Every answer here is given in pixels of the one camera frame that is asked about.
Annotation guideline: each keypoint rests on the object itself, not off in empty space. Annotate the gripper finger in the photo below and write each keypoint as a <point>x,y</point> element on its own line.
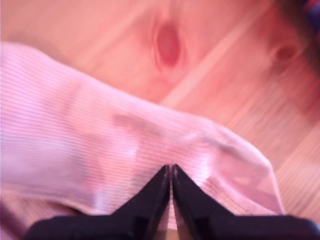
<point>192,205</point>
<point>150,205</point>

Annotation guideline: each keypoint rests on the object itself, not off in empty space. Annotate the plain pink ribbed sock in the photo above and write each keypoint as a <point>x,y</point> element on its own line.
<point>87,125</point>

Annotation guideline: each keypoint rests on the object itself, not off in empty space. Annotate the purple sock with pink squares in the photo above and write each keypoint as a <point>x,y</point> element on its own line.
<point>312,5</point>

